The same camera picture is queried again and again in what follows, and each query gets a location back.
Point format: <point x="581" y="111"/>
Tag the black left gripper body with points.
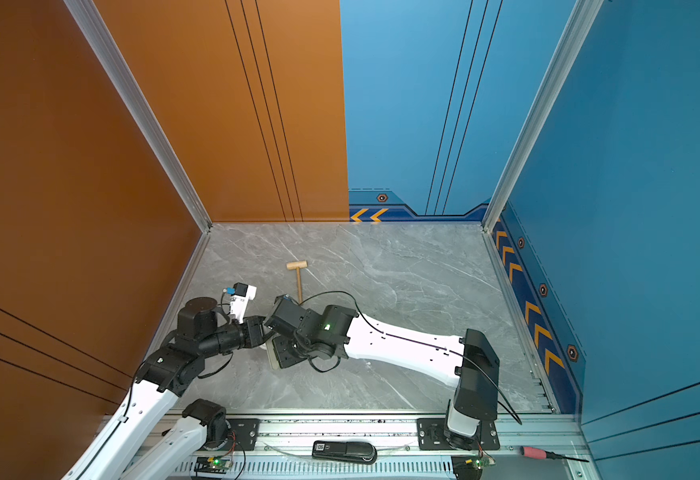
<point x="249" y="324"/>

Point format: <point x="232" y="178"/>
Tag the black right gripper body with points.
<point x="290" y="352"/>

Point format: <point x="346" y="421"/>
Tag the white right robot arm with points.
<point x="467" y="363"/>

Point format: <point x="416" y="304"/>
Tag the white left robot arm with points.
<point x="204" y="330"/>

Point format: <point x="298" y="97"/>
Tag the wooden mallet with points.
<point x="297" y="267"/>

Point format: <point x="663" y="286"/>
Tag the black handheld scanner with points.
<point x="355" y="452"/>

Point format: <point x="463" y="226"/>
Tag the green circuit board left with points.
<point x="212" y="465"/>

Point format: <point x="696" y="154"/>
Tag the circuit board right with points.
<point x="471" y="467"/>

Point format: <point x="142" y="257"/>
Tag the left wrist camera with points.
<point x="237" y="299"/>

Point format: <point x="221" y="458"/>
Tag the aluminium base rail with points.
<point x="270" y="446"/>

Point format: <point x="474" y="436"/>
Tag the pink handled screwdriver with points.
<point x="540" y="454"/>

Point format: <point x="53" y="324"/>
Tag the aluminium corner post left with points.
<point x="92" y="25"/>

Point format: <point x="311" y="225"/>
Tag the aluminium corner post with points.
<point x="566" y="52"/>
<point x="92" y="25"/>

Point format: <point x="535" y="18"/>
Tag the aluminium corner post right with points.
<point x="566" y="52"/>

